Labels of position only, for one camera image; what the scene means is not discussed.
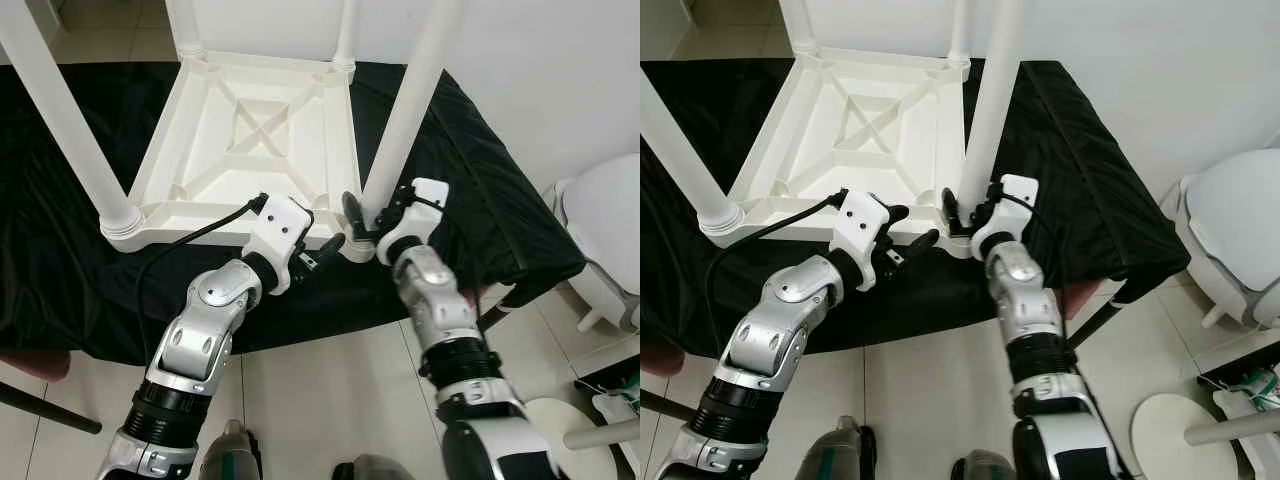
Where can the white plastic table top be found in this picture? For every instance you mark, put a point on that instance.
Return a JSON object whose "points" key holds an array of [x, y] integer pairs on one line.
{"points": [[250, 130], [860, 130]]}

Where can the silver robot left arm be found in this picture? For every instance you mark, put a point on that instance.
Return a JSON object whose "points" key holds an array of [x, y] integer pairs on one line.
{"points": [[200, 340], [780, 330]]}

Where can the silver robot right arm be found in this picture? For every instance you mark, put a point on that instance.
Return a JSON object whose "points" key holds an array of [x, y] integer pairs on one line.
{"points": [[440, 310], [1025, 300]]}

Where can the black table cloth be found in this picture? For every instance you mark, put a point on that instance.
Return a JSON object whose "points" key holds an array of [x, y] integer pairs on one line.
{"points": [[500, 200], [1100, 200]]}

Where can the grey green robot left leg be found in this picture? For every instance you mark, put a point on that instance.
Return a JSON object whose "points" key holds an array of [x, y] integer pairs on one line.
{"points": [[842, 452], [232, 455]]}

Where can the white plastic chair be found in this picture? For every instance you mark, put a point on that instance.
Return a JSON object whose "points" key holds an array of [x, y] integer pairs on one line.
{"points": [[1235, 230], [610, 230]]}

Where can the green white packet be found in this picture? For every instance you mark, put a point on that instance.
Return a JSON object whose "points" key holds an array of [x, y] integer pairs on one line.
{"points": [[1262, 385]]}

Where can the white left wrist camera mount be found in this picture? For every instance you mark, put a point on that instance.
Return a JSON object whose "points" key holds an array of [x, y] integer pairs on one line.
{"points": [[280, 225], [860, 220]]}

